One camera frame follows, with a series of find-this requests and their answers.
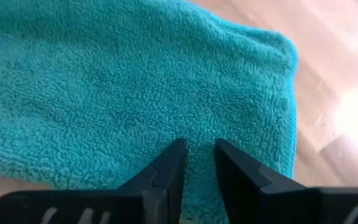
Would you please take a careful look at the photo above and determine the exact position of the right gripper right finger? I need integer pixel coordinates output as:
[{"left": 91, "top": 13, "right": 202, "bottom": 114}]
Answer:
[{"left": 214, "top": 138, "right": 358, "bottom": 224}]

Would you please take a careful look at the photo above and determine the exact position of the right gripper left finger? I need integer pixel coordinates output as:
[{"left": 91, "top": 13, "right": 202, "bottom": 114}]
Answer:
[{"left": 0, "top": 138, "right": 188, "bottom": 224}]

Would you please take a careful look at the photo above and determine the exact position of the teal microfiber towel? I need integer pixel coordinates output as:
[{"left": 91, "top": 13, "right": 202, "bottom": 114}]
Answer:
[{"left": 0, "top": 0, "right": 300, "bottom": 224}]

